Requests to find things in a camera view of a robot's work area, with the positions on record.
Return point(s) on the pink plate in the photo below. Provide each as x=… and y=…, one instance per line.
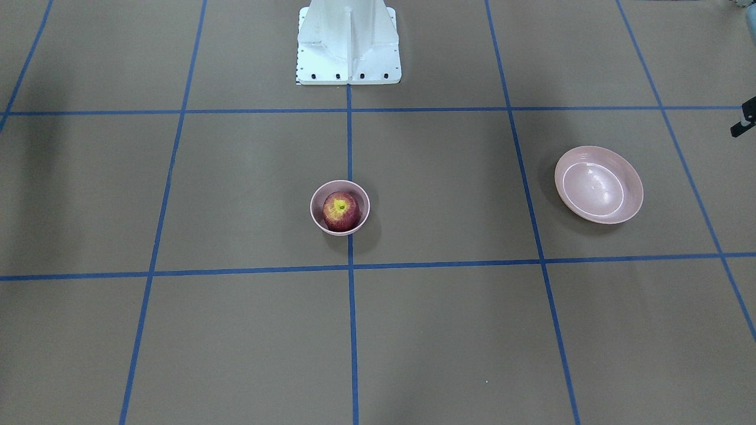
x=598, y=185

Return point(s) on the pink bowl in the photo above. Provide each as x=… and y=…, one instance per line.
x=329, y=187

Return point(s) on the red yellow apple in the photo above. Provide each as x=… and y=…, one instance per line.
x=341, y=212

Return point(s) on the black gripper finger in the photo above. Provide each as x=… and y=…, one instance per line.
x=746, y=120

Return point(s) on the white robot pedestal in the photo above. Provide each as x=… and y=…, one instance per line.
x=347, y=42

